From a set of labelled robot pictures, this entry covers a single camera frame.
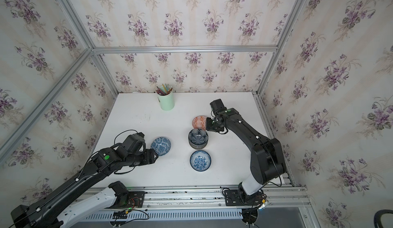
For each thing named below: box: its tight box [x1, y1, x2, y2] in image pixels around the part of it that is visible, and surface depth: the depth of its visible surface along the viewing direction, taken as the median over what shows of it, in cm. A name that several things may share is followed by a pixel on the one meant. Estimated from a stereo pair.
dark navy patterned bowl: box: [188, 128, 209, 150], surface depth 88 cm
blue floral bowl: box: [189, 149, 212, 172], surface depth 86 cm
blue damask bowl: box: [150, 137, 172, 157], surface depth 92 cm
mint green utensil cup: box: [156, 90, 175, 111], surface depth 106 cm
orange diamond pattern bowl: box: [191, 115, 207, 131], surface depth 101 cm
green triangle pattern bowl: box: [188, 140, 209, 150], surface depth 87 cm
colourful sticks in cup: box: [155, 83, 173, 96], surface depth 106 cm
